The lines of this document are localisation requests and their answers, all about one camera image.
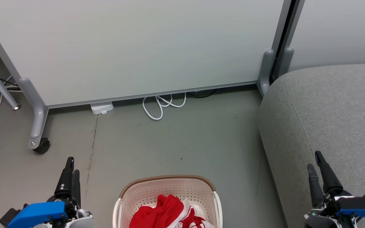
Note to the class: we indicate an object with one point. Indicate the red and white garment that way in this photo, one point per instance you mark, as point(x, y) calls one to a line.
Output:
point(166, 212)

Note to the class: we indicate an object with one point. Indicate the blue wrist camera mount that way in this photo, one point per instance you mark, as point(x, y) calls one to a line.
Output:
point(361, 205)
point(38, 213)

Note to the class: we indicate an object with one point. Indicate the grey partition leg with caster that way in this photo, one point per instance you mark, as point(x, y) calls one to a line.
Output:
point(36, 110)

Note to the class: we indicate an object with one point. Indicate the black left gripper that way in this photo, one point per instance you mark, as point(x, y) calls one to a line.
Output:
point(70, 204)

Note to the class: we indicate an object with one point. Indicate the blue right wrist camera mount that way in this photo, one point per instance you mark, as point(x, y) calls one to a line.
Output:
point(361, 205)

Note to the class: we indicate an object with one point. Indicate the white power adapter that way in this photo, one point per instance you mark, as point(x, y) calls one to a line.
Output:
point(101, 108)

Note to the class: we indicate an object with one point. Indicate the grey fabric sofa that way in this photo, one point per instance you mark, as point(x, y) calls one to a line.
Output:
point(328, 120)

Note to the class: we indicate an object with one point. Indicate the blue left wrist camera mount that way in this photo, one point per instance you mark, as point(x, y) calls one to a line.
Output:
point(38, 213)

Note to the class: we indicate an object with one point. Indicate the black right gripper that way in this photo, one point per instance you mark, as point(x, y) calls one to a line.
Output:
point(331, 204)

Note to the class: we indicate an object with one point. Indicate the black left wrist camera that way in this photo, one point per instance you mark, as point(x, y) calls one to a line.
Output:
point(9, 217)

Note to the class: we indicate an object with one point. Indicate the beige perforated laundry basket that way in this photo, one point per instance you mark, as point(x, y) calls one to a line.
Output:
point(169, 188)

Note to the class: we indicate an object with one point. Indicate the large white partition panel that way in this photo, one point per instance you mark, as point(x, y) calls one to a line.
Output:
point(131, 47)

